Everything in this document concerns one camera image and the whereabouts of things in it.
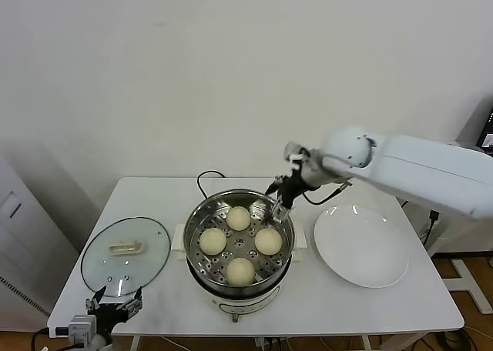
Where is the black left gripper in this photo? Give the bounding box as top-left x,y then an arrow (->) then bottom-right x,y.
85,285 -> 144,335

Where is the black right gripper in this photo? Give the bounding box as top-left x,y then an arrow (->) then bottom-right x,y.
264,169 -> 310,223

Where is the white steamed baozi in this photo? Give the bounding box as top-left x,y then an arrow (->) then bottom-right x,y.
225,206 -> 251,231
254,227 -> 283,256
199,227 -> 227,256
225,256 -> 256,286

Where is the glass pot lid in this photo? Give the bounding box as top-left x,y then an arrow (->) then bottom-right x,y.
79,216 -> 172,299

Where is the steel steamer basket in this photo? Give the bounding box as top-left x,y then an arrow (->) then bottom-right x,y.
183,189 -> 296,295

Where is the white round plate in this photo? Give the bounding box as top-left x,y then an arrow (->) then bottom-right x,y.
312,204 -> 410,289

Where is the white cabinet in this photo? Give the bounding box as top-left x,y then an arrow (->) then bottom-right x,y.
0,156 -> 80,335

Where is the white side desk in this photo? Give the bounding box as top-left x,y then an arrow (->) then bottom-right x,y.
400,200 -> 493,314

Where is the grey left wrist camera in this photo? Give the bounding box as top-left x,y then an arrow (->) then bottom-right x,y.
56,314 -> 97,346

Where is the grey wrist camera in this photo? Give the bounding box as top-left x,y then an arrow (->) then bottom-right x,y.
56,314 -> 97,346
283,142 -> 309,163

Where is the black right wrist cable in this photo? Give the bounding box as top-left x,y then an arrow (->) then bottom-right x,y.
303,180 -> 354,206

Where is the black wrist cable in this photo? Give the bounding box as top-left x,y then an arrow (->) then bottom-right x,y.
303,180 -> 354,206
31,326 -> 53,351

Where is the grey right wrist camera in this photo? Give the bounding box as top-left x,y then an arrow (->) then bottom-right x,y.
283,142 -> 309,163

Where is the black cooker power cord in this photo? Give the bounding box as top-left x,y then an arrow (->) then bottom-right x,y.
196,170 -> 226,199

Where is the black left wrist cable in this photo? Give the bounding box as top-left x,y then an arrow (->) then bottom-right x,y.
31,326 -> 53,351

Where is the black power adapter cable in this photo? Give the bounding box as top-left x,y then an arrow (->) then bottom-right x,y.
400,199 -> 441,248

